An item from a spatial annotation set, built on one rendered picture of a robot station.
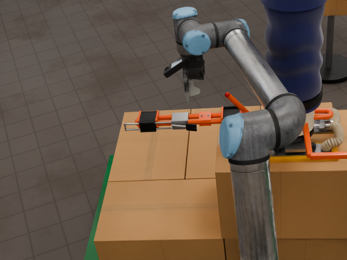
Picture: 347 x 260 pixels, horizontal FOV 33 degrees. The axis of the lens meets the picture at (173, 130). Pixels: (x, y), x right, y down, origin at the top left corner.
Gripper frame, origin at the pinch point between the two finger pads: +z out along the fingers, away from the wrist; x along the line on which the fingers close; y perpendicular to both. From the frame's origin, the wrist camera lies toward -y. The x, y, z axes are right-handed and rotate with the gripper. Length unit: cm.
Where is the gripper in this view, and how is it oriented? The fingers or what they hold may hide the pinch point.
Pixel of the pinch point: (188, 93)
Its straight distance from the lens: 235.8
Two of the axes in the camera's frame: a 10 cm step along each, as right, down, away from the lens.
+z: 1.2, 7.8, 6.1
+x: 0.9, -6.2, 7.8
